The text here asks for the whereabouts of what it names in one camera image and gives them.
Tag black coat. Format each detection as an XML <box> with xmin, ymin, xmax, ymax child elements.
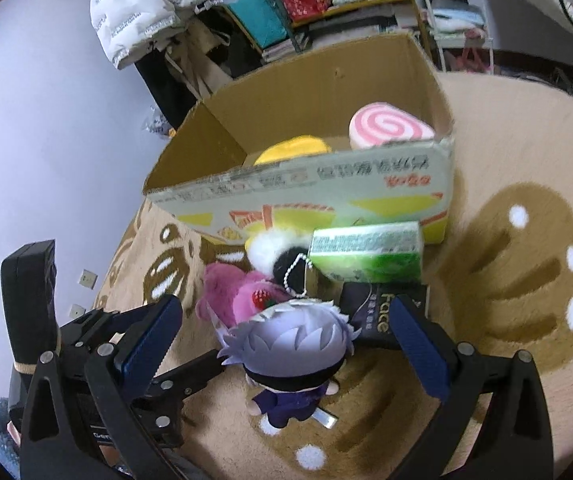
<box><xmin>134</xmin><ymin>45</ymin><xmax>202</xmax><ymax>131</ymax></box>

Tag silver-haired plush doll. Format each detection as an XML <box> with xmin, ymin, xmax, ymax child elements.
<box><xmin>216</xmin><ymin>255</ymin><xmax>355</xmax><ymax>428</ymax></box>

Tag light blue cloth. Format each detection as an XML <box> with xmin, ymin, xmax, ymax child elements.
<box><xmin>431</xmin><ymin>2</ymin><xmax>485</xmax><ymax>36</ymax></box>

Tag green pole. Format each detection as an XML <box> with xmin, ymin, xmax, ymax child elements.
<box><xmin>261</xmin><ymin>0</ymin><xmax>301</xmax><ymax>56</ymax></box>

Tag white puffer jacket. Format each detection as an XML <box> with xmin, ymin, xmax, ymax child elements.
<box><xmin>89</xmin><ymin>0</ymin><xmax>207</xmax><ymax>71</ymax></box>

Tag pink swirl roll plush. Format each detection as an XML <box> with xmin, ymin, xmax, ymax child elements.
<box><xmin>349</xmin><ymin>102</ymin><xmax>437</xmax><ymax>151</ymax></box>

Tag stacks of books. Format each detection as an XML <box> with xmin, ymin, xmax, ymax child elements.
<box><xmin>261</xmin><ymin>12</ymin><xmax>402</xmax><ymax>63</ymax></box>

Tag white trolley cart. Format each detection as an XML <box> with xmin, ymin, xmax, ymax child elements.
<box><xmin>409</xmin><ymin>0</ymin><xmax>497</xmax><ymax>73</ymax></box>

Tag teal bag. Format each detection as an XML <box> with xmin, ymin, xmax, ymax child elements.
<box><xmin>224</xmin><ymin>0</ymin><xmax>290</xmax><ymax>48</ymax></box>

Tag yellow plush toy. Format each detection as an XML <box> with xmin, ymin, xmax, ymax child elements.
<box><xmin>254</xmin><ymin>135</ymin><xmax>333</xmax><ymax>166</ymax></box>

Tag black soft packet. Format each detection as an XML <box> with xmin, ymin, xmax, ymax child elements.
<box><xmin>339</xmin><ymin>281</ymin><xmax>430</xmax><ymax>351</ymax></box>

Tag pink bear plush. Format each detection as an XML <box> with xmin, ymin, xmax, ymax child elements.
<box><xmin>195</xmin><ymin>262</ymin><xmax>290</xmax><ymax>326</ymax></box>

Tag beige printed blanket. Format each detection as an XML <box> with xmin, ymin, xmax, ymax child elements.
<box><xmin>94</xmin><ymin>70</ymin><xmax>573</xmax><ymax>480</ymax></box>

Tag printed cardboard box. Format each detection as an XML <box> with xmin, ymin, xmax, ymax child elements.
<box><xmin>142</xmin><ymin>30</ymin><xmax>455</xmax><ymax>246</ymax></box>

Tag beige coat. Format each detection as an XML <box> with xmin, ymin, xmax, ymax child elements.
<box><xmin>164</xmin><ymin>20</ymin><xmax>234</xmax><ymax>101</ymax></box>

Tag white and black plush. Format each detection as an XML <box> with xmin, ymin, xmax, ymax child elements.
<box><xmin>245</xmin><ymin>227</ymin><xmax>312</xmax><ymax>288</ymax></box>

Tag plastic bag with yellow things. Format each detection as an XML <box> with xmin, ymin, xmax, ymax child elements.
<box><xmin>141</xmin><ymin>107</ymin><xmax>177</xmax><ymax>138</ymax></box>

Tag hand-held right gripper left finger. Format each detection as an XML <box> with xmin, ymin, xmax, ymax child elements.
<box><xmin>20</xmin><ymin>294</ymin><xmax>183</xmax><ymax>480</ymax></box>

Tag yellow wooden shelf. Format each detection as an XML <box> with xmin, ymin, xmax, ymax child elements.
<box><xmin>181</xmin><ymin>0</ymin><xmax>420</xmax><ymax>66</ymax></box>

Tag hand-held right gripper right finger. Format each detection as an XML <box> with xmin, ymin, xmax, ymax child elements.
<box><xmin>397</xmin><ymin>294</ymin><xmax>553</xmax><ymax>480</ymax></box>

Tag green tissue pack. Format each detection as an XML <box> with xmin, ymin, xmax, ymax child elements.
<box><xmin>309</xmin><ymin>221</ymin><xmax>425</xmax><ymax>283</ymax></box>

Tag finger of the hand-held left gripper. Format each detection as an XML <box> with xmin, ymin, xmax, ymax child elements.
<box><xmin>59</xmin><ymin>310</ymin><xmax>140</xmax><ymax>358</ymax></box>
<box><xmin>149</xmin><ymin>352</ymin><xmax>230</xmax><ymax>401</ymax></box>

